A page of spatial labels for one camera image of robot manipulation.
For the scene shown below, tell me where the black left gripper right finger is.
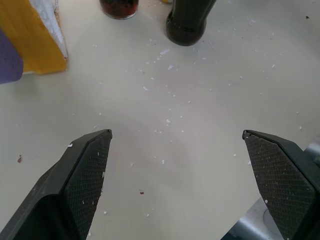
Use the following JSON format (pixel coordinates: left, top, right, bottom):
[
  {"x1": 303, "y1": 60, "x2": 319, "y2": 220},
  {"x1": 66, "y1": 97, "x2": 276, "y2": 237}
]
[{"x1": 241, "y1": 129, "x2": 320, "y2": 240}]

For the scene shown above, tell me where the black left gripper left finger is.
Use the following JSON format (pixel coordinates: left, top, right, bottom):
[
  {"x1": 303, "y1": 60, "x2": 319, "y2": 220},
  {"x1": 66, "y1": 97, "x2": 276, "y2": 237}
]
[{"x1": 0, "y1": 128, "x2": 113, "y2": 240}]

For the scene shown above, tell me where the purple block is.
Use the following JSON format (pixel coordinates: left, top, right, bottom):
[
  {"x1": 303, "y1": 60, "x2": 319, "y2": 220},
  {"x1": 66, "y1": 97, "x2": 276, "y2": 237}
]
[{"x1": 0, "y1": 26, "x2": 25, "y2": 85}]

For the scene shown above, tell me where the yellow box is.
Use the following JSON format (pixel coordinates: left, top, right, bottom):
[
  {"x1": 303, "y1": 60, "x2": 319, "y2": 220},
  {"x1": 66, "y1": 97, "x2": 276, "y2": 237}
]
[{"x1": 0, "y1": 0, "x2": 69, "y2": 75}]

